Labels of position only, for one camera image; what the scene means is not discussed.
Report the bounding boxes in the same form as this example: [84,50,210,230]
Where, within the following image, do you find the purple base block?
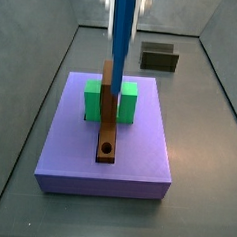
[34,72,172,200]

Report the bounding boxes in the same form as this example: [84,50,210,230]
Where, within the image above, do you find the brown L-shaped holed bracket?
[95,61,118,164]

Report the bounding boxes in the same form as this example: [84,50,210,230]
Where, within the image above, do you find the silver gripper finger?
[131,0,153,40]
[100,0,115,40]

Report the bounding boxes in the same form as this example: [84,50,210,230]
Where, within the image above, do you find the green U-shaped block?
[84,79,138,124]

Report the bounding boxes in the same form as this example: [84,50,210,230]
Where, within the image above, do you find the blue peg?
[111,0,136,95]

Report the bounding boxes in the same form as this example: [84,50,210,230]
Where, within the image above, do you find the black angled fixture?
[140,41,179,72]

